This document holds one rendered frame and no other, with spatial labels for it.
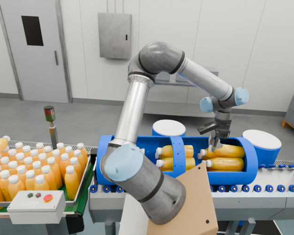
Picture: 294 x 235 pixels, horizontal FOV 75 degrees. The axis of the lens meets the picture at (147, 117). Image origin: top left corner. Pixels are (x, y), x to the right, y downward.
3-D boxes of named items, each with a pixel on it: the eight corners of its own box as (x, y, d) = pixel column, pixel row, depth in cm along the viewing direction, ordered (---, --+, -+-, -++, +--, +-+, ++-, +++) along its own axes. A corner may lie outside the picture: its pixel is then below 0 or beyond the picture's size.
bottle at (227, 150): (244, 159, 113) (214, 155, 110) (236, 156, 120) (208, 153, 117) (246, 148, 113) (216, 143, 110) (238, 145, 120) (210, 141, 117)
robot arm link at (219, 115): (219, 113, 99) (213, 107, 107) (217, 121, 101) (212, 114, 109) (233, 114, 100) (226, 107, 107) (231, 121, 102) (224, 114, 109)
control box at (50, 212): (59, 224, 86) (55, 208, 82) (12, 224, 85) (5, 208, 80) (66, 204, 95) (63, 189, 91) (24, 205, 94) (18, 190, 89)
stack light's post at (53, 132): (72, 225, 189) (53, 128, 141) (68, 225, 189) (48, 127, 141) (73, 221, 193) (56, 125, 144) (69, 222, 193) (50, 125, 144)
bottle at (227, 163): (239, 171, 114) (208, 171, 113) (236, 160, 118) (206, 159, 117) (245, 167, 109) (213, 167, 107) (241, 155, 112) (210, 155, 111)
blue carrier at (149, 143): (249, 195, 113) (265, 156, 100) (98, 196, 107) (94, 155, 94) (228, 162, 138) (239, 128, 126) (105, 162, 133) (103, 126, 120)
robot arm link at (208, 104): (213, 93, 87) (229, 91, 92) (196, 99, 97) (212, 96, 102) (217, 111, 87) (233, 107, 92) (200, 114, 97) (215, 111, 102)
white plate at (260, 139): (282, 136, 159) (281, 137, 160) (245, 126, 173) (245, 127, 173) (281, 152, 138) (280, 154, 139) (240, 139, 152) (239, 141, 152)
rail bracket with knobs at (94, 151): (100, 167, 135) (99, 155, 131) (90, 167, 135) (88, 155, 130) (102, 158, 144) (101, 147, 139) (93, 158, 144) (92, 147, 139)
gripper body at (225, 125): (228, 140, 107) (233, 121, 102) (213, 140, 107) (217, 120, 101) (222, 133, 114) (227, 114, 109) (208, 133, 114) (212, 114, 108)
